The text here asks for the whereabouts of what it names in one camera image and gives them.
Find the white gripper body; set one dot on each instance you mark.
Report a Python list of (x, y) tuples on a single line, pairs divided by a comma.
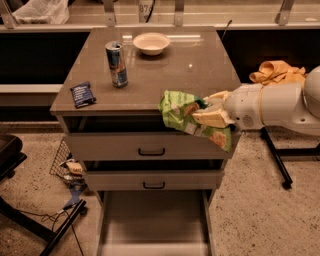
[(242, 106)]

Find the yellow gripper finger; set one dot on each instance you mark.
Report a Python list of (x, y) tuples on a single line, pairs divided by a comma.
[(218, 97), (218, 118)]

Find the green rice chip bag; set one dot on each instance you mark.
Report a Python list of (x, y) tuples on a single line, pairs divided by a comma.
[(177, 107)]

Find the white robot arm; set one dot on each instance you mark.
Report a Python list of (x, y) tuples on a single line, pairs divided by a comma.
[(294, 106)]

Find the top drawer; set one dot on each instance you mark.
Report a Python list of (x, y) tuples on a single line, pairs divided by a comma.
[(111, 138)]

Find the drawer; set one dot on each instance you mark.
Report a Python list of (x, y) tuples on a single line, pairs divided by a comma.
[(154, 174), (155, 223), (111, 138)]

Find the grey drawer cabinet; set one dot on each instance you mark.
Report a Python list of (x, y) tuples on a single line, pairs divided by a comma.
[(195, 62)]

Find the bottom drawer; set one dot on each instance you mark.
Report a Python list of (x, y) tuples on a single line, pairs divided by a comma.
[(155, 223)]

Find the middle drawer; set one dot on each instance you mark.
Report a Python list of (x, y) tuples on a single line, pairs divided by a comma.
[(154, 174)]

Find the white plastic bag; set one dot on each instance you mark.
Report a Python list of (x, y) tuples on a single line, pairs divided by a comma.
[(43, 12)]

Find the yellow cloth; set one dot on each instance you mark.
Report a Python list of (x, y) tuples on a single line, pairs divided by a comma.
[(277, 72)]

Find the black stand leg right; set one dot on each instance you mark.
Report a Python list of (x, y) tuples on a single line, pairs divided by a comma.
[(278, 154)]

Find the black stand leg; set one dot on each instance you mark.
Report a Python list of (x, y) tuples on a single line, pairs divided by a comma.
[(52, 237), (278, 154)]

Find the white paper bowl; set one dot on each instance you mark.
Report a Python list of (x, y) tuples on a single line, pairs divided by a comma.
[(151, 44)]

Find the blue energy drink can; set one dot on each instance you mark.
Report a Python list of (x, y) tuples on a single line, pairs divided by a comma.
[(117, 67)]

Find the dark blue snack packet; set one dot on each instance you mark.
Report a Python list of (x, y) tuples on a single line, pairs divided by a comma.
[(82, 95)]

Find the black chair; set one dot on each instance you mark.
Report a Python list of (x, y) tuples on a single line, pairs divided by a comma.
[(11, 155)]

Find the black stand leg left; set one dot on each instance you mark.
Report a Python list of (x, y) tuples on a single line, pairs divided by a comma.
[(52, 237)]

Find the wire mesh basket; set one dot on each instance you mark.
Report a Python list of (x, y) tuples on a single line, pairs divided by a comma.
[(60, 169)]

